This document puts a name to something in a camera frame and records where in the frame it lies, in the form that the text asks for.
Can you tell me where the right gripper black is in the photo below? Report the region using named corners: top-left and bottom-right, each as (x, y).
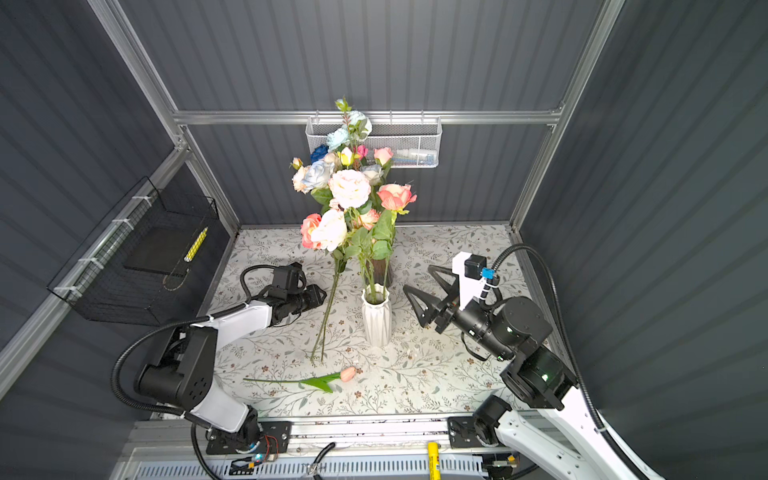
top-left (404, 262), bottom-right (510, 363)

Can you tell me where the black wire basket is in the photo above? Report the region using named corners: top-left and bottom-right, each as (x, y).
top-left (48, 170), bottom-right (230, 326)

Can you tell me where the coral red rose stem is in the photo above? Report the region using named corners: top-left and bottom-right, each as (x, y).
top-left (300, 213), bottom-right (322, 250)

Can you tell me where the peach spray rose stem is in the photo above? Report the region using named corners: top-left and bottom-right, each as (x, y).
top-left (356, 208), bottom-right (381, 231)

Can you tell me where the white wire mesh basket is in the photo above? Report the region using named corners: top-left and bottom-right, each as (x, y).
top-left (305, 112), bottom-right (443, 168)

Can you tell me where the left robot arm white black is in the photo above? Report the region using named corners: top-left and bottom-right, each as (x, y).
top-left (134, 262), bottom-right (327, 453)

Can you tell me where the pink glass vase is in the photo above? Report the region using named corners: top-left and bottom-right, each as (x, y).
top-left (362, 239), bottom-right (393, 287)

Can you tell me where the floral patterned table mat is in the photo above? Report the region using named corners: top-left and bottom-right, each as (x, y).
top-left (210, 224), bottom-right (510, 417)

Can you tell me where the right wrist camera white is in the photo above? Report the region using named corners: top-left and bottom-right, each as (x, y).
top-left (451, 252), bottom-right (499, 310)

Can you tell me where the pale blue white rose stem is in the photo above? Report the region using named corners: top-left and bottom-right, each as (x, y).
top-left (298, 160), bottom-right (336, 207)

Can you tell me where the yellow marker in black basket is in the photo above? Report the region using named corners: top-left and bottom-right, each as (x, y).
top-left (183, 227), bottom-right (208, 263)

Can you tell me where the cream white rose stem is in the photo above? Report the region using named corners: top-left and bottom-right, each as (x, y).
top-left (310, 209), bottom-right (348, 364)

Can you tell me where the pink tulip stem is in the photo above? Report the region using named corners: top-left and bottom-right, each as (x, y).
top-left (244, 366), bottom-right (357, 393)

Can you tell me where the deep pink rose stem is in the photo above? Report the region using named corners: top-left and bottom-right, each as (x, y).
top-left (371, 183), bottom-right (417, 251)

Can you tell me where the pink carnation flower stem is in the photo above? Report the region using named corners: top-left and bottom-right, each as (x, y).
top-left (327, 146), bottom-right (379, 298)

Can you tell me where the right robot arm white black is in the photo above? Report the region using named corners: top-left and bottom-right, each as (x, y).
top-left (403, 266), bottom-right (658, 479)

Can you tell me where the white green peony stem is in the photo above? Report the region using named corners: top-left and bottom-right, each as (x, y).
top-left (326, 97), bottom-right (373, 152)

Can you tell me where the bottle in white basket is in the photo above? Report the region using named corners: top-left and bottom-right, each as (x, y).
top-left (392, 149), bottom-right (438, 168)

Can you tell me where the light pink rose stem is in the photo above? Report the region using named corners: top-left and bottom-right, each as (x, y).
top-left (374, 147), bottom-right (393, 168)

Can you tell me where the white peony flower stem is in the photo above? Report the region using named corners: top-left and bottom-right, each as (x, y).
top-left (290, 157), bottom-right (309, 193)

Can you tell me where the yellow tool at front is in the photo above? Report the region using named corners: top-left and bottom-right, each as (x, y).
top-left (427, 442), bottom-right (441, 480)

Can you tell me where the white ribbed ceramic vase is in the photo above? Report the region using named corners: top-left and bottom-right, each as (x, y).
top-left (361, 284), bottom-right (392, 348)

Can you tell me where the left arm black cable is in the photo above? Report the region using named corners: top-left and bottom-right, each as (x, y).
top-left (110, 263), bottom-right (301, 480)

